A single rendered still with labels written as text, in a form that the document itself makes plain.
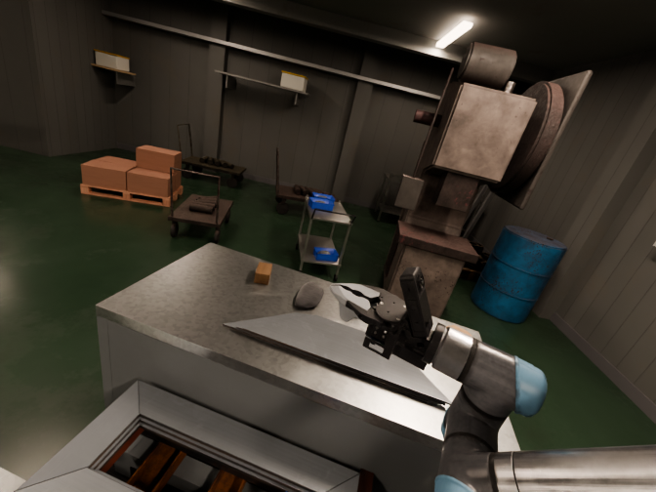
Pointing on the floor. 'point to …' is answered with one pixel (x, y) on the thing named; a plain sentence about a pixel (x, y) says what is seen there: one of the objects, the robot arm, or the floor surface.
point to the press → (473, 163)
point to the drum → (516, 273)
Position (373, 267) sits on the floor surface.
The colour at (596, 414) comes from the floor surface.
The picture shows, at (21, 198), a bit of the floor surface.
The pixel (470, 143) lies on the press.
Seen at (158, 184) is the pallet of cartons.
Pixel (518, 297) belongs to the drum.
